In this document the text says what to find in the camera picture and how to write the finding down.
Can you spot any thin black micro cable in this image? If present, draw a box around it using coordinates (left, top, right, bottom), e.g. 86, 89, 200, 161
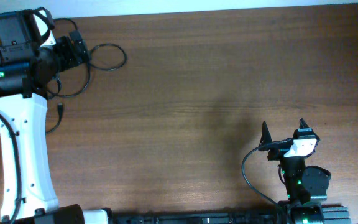
45, 42, 128, 100

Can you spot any thick black cable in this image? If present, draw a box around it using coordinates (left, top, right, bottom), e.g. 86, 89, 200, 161
44, 102, 65, 135

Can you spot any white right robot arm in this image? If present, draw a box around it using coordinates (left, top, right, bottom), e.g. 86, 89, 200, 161
259, 119, 331, 223

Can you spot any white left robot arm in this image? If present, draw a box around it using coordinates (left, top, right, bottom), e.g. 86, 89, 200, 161
0, 7, 113, 223

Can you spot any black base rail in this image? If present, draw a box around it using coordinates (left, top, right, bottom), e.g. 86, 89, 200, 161
106, 204, 352, 224

